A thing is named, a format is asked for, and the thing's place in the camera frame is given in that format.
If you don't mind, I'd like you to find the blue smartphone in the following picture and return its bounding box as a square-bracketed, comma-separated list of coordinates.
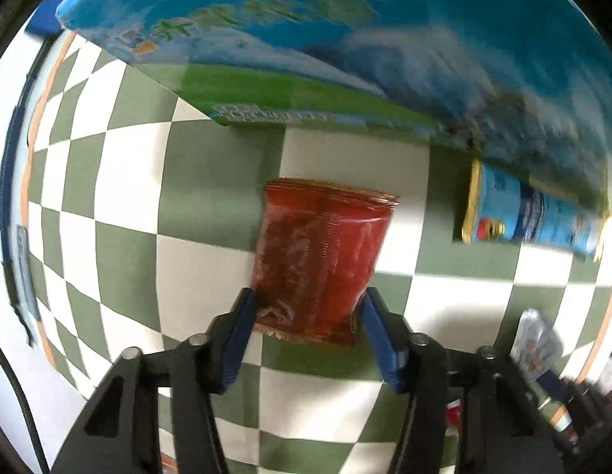
[14, 224, 42, 324]

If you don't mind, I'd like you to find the dark red snack packet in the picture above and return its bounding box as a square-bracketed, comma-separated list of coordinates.
[250, 178, 400, 346]

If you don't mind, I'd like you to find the black cable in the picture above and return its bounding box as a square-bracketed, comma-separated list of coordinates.
[0, 333, 47, 474]

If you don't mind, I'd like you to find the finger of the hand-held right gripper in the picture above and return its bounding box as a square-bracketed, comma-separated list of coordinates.
[535, 369, 583, 448]

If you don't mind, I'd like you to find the green checkered tablecloth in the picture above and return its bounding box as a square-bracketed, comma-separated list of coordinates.
[19, 30, 612, 474]

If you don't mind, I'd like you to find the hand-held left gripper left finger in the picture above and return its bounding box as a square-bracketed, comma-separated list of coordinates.
[51, 286, 260, 474]

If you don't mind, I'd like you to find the cardboard box blue print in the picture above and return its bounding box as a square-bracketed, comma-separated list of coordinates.
[56, 0, 612, 218]

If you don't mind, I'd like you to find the silver snack packet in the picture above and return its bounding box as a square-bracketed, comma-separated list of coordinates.
[512, 308, 564, 382]

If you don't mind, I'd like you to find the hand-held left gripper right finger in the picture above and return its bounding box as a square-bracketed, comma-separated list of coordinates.
[360, 286, 563, 474]

